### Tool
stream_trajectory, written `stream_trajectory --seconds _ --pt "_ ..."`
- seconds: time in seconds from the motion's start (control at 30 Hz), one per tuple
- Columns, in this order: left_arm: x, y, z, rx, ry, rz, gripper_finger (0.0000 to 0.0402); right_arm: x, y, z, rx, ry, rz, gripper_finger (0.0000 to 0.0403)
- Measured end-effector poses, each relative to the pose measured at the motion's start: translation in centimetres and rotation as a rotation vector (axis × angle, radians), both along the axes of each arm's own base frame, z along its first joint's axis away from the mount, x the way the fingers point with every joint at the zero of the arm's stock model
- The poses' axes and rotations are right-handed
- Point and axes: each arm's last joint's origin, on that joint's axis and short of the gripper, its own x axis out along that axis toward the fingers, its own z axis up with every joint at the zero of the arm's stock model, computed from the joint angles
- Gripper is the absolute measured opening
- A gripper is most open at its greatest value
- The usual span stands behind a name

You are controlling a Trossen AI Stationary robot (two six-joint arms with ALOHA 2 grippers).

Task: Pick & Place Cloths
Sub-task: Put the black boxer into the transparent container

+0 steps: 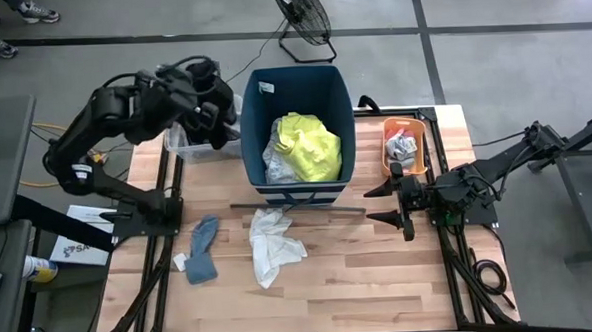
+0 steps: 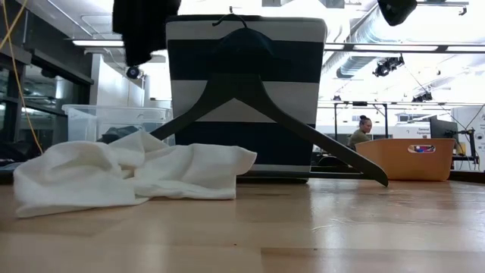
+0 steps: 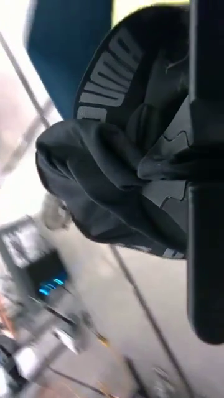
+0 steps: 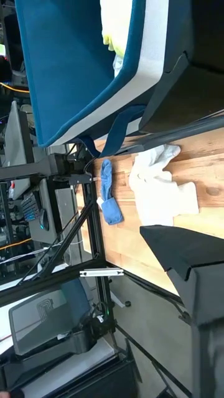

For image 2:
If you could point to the navy white striped fabric basket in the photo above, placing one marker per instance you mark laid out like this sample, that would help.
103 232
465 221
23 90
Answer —
288 60

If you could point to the plain white cloth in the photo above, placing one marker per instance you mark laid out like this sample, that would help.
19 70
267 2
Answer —
113 174

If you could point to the black computer monitor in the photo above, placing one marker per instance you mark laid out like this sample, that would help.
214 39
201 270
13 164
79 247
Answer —
442 129

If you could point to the orange plastic bin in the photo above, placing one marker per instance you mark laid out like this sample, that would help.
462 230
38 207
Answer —
405 163

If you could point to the person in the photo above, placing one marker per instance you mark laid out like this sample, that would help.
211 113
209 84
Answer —
362 134

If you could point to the black background desk frame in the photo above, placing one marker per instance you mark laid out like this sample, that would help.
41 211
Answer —
335 121

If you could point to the black ceiling spotlight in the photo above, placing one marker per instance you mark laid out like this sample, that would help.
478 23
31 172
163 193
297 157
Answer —
386 67

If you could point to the dark grey crumpled cloth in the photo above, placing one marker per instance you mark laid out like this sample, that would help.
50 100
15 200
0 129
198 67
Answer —
119 133

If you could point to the black ceiling camera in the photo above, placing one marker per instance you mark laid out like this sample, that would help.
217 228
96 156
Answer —
133 73

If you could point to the black wooden clothes hanger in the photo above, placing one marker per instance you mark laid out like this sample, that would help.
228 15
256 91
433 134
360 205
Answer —
235 87

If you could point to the black cloth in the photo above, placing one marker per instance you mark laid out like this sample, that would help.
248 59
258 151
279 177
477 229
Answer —
144 30

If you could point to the ceiling light strip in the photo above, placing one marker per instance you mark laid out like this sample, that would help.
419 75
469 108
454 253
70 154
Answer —
98 43

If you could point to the clear plastic storage bin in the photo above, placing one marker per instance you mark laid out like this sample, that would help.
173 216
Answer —
113 115

